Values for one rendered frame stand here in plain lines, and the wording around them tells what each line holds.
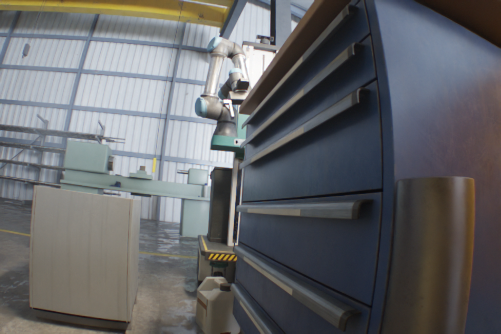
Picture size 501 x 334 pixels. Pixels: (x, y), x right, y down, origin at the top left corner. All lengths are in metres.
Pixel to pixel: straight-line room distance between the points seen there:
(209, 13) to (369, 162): 8.68
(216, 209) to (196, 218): 3.20
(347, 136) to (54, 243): 1.06
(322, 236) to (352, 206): 0.13
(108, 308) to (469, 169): 1.16
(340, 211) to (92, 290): 0.99
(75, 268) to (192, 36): 10.05
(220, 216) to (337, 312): 1.72
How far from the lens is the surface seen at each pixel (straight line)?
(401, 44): 0.42
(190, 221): 5.22
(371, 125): 0.38
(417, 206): 0.26
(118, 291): 1.16
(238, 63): 1.84
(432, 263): 0.26
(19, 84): 11.17
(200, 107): 1.74
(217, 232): 2.05
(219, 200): 2.04
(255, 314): 0.75
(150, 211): 9.03
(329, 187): 0.46
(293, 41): 0.66
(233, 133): 1.76
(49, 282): 1.23
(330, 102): 0.48
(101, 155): 5.35
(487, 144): 0.52
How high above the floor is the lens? 0.56
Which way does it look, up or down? 9 degrees up
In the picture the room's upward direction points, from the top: 4 degrees clockwise
